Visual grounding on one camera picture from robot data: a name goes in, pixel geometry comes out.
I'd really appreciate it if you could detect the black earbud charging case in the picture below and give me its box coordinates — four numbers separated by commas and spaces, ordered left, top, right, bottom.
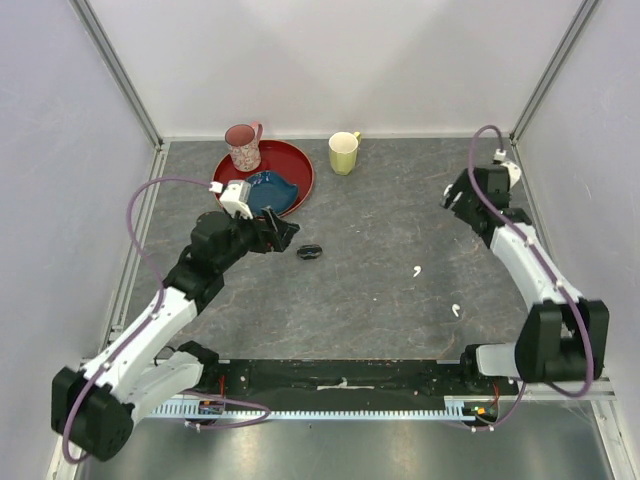
296, 244, 323, 260

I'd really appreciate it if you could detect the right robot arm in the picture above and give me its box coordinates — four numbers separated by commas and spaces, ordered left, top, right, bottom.
442, 164, 609, 394

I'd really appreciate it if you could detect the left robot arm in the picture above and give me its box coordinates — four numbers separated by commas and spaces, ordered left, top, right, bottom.
51, 208, 300, 464

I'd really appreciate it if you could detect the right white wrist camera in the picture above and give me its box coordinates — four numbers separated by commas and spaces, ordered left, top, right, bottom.
493, 148, 522, 188

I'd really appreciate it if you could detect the red round tray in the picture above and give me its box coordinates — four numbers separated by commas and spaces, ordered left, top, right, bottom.
212, 140, 315, 216

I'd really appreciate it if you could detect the yellow-green mug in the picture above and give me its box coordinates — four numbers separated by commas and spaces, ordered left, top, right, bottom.
328, 132, 361, 175

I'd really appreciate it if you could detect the pink floral mug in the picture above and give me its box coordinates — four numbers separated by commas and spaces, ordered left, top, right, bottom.
224, 122, 263, 172

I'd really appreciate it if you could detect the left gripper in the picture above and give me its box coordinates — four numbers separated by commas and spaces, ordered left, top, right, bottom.
216, 205, 299, 272

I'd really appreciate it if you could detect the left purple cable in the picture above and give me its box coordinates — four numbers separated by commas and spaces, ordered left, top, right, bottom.
61, 176, 273, 465

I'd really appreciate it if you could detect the blue leaf-shaped dish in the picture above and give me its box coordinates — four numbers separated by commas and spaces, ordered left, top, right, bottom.
246, 170, 299, 216

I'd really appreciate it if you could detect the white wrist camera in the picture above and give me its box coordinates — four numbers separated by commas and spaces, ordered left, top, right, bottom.
493, 148, 522, 188
209, 180, 254, 220

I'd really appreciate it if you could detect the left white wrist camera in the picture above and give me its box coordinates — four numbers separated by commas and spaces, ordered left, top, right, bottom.
209, 180, 254, 220

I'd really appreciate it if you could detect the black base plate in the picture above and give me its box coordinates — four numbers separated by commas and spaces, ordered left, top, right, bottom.
196, 359, 518, 412

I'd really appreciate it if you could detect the light blue cable duct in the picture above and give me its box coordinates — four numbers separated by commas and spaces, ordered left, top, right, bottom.
147, 395, 498, 422

